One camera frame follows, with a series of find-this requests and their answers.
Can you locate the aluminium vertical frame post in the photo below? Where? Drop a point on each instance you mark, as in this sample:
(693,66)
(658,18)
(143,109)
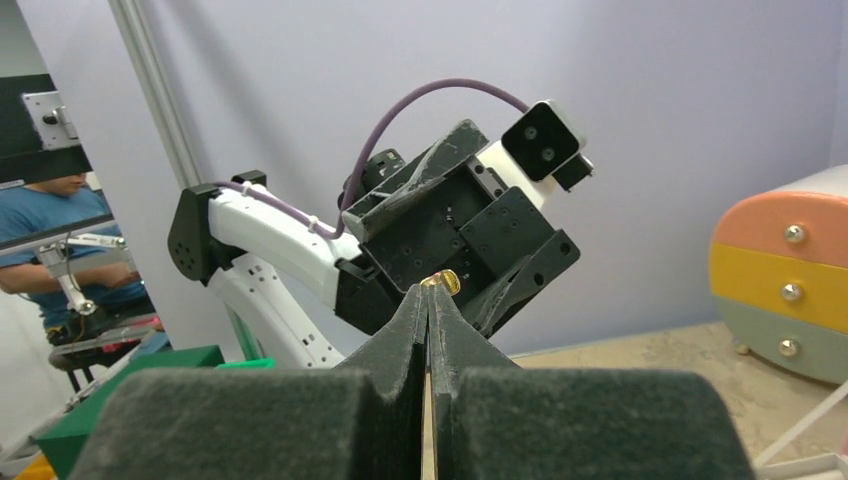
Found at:
(136,34)

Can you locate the round pastel drawer organizer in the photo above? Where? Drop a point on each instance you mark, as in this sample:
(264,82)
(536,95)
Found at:
(777,269)

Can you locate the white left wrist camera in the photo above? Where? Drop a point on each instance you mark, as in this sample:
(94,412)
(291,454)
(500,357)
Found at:
(541,153)

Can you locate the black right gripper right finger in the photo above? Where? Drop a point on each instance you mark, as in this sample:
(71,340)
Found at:
(493,419)

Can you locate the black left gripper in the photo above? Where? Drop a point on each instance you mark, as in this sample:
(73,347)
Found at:
(504,252)

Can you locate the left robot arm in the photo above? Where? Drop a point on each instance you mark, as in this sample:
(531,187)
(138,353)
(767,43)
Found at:
(237,243)

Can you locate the green bin outside cell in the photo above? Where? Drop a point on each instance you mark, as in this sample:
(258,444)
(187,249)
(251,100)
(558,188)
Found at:
(63,444)

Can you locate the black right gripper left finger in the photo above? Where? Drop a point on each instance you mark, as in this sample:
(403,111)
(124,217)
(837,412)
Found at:
(361,419)

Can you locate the gold earring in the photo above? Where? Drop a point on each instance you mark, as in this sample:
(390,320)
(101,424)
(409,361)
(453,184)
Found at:
(446,278)

